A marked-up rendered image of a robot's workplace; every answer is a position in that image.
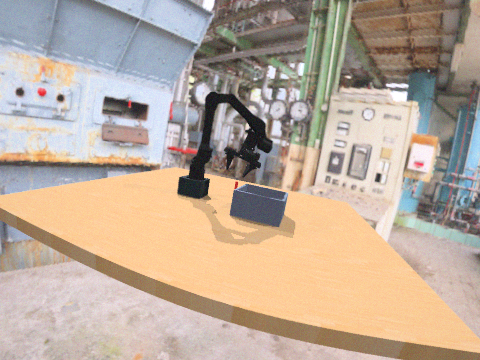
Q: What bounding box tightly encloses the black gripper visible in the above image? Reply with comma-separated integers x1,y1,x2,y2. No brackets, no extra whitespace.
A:
223,141,261,178

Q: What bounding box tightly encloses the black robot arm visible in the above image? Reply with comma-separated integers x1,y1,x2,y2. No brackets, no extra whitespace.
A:
187,92,274,180

